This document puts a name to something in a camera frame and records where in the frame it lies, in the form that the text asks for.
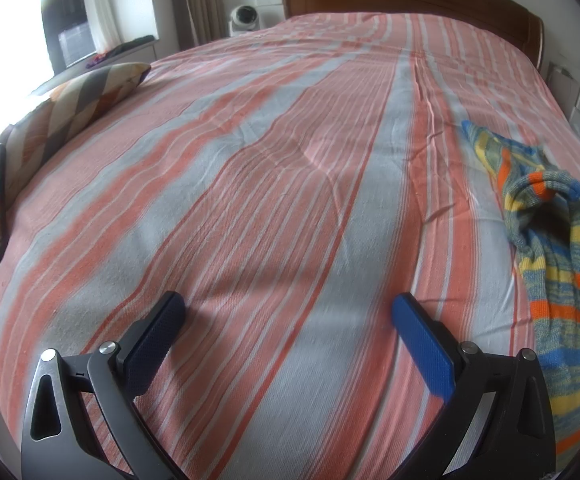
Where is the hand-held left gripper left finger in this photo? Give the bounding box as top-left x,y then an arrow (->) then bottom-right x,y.
20,290 -> 187,480

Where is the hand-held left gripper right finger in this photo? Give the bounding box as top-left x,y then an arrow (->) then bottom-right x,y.
391,292 -> 556,480

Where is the striped knit sweater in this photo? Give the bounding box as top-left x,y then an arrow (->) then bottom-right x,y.
461,120 -> 580,476

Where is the pink grey striped bedspread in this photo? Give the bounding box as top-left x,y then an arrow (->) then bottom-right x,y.
0,12 -> 580,480

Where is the zigzag patterned pillow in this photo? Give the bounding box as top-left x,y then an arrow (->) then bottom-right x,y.
5,62 -> 151,196

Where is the dark clutter on windowsill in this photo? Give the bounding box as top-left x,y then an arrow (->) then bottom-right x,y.
85,35 -> 155,68

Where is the window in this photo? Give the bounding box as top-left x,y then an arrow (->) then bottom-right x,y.
0,0 -> 101,96

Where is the beige curtain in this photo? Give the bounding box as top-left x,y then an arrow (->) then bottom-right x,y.
167,0 -> 231,51

